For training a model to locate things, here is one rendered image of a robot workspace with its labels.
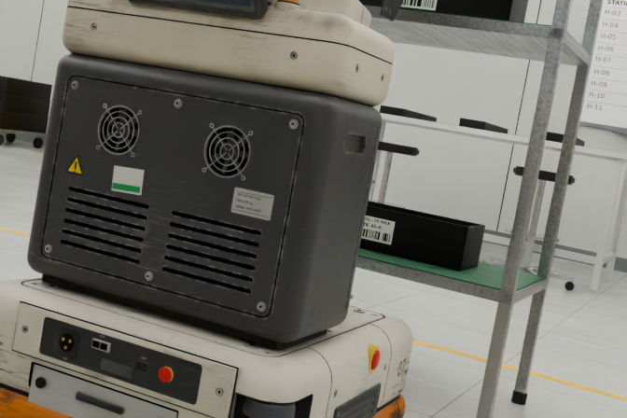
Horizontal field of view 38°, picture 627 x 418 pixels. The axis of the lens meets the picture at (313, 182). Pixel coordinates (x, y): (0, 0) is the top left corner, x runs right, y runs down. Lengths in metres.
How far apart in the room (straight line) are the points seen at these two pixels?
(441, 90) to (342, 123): 5.87
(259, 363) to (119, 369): 0.23
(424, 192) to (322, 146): 5.89
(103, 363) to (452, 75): 5.99
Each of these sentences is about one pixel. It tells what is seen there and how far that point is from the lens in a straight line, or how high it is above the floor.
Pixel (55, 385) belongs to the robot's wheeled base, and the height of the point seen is 0.15.
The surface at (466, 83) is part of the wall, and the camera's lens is 7.21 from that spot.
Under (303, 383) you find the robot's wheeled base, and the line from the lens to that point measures 1.39.
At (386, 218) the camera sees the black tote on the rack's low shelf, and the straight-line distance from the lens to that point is 2.31.
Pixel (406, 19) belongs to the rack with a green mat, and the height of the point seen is 0.93.
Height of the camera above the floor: 0.63
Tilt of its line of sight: 3 degrees down
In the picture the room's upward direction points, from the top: 10 degrees clockwise
